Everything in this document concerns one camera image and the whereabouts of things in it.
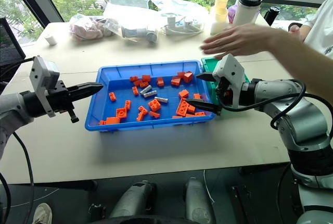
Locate white shoe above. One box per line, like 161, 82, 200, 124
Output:
32, 203, 53, 224

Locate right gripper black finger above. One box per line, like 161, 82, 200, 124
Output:
195, 72, 215, 82
185, 98, 222, 116

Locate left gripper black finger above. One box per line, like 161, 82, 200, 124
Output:
68, 82, 105, 94
68, 88, 103, 103

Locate white tumbler with black lid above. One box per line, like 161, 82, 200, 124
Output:
232, 0, 263, 27

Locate small white cylinder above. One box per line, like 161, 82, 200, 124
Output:
44, 33, 58, 46

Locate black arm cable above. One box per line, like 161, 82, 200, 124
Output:
216, 78, 307, 131
0, 56, 36, 224

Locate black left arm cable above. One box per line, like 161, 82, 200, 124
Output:
0, 56, 36, 224

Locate person's right hand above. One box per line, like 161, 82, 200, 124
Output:
201, 23, 278, 60

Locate blue plastic tray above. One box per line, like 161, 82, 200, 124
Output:
84, 60, 217, 133

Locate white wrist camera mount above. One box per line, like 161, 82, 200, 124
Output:
212, 54, 251, 108
29, 55, 61, 118

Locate green plastic tray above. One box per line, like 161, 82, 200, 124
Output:
201, 56, 251, 117

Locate black mesh chair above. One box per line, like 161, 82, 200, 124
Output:
0, 16, 27, 85

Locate purple bag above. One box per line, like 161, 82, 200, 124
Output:
227, 4, 239, 24

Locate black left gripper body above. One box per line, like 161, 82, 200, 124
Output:
47, 80, 80, 124

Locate black bottle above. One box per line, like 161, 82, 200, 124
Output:
263, 6, 281, 27

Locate bag of pink cloth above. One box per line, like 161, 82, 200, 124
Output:
68, 14, 118, 42

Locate yellow stacked cups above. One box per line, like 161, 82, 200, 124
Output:
209, 0, 230, 36

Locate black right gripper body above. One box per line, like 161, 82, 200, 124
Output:
215, 77, 235, 106

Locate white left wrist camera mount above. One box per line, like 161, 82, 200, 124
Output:
29, 55, 61, 118

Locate person's white shirt torso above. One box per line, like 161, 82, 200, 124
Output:
302, 0, 333, 61

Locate person's left hand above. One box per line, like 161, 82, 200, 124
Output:
288, 23, 307, 43

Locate grey rounded robot leg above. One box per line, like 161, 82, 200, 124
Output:
184, 177, 217, 224
108, 180, 157, 220

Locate grey pipe fitting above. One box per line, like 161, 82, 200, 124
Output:
120, 25, 159, 44

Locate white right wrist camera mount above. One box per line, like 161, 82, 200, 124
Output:
212, 54, 251, 108

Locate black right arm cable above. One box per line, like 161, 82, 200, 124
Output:
216, 78, 307, 131

